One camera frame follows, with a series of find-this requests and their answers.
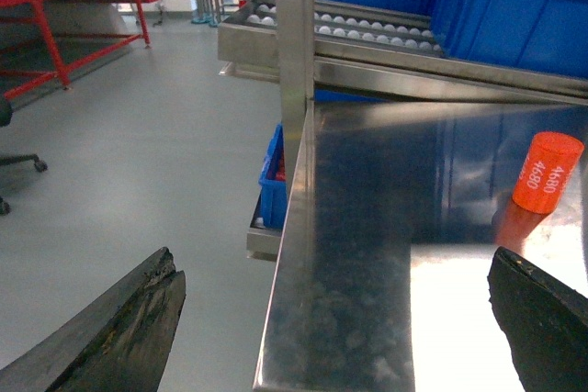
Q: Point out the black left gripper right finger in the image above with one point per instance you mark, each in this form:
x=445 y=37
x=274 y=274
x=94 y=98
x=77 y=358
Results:
x=544 y=321

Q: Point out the small blue parts bin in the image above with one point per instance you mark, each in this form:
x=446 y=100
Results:
x=273 y=196

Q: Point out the orange cylindrical capacitor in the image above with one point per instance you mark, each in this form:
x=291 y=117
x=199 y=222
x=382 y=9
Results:
x=547 y=168

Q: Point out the stainless steel roller rack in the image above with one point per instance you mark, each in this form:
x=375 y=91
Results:
x=386 y=149

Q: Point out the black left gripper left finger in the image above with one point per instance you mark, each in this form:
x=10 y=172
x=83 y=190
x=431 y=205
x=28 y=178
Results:
x=119 y=342

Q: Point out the large blue plastic crate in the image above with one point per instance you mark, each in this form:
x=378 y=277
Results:
x=548 y=36

